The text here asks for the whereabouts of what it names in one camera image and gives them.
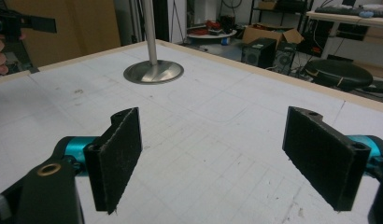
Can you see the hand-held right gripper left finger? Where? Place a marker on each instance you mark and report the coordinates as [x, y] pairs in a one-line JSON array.
[[116, 161]]

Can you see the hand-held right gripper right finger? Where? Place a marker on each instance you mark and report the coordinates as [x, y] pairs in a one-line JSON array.
[[323, 158]]

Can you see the brown wooden board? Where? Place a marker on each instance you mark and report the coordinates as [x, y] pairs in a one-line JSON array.
[[71, 28]]

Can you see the black round stool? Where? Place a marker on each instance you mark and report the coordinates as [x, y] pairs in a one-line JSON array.
[[339, 74]]

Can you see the metal stand with round base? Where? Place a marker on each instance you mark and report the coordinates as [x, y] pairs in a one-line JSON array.
[[152, 71]]

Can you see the computer tower with round fan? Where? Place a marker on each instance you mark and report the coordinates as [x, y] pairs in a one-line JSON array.
[[285, 60]]

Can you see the black computer tower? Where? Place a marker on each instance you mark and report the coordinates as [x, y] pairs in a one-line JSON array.
[[258, 53]]

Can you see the cardboard box with open flaps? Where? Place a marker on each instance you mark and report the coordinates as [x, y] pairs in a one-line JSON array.
[[270, 32]]

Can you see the light wooden desk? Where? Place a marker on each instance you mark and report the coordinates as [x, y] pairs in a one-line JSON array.
[[348, 20]]

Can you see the dark keyboard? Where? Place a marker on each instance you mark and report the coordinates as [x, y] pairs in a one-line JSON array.
[[339, 11]]

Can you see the light blue object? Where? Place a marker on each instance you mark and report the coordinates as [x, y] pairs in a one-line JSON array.
[[366, 14]]

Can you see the round white platform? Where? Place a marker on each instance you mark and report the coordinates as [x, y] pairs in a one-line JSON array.
[[211, 33]]

